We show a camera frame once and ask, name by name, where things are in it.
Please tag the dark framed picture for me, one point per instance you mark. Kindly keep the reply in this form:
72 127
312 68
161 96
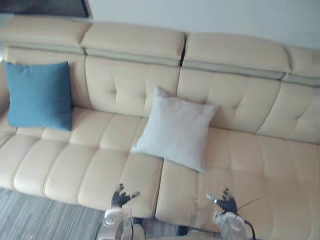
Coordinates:
50 7

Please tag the grey striped rug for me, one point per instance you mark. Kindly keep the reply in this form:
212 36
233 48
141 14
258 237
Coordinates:
47 217

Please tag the blue square cushion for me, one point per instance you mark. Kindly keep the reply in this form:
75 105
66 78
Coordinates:
40 97

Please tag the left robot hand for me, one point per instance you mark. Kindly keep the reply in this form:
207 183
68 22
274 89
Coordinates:
119 197

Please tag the cream leather sofa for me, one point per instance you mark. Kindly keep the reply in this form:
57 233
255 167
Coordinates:
105 95

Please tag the light grey square cushion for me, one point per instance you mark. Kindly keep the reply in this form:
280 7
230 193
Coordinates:
175 127

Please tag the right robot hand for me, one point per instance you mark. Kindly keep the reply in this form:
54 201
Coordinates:
227 202

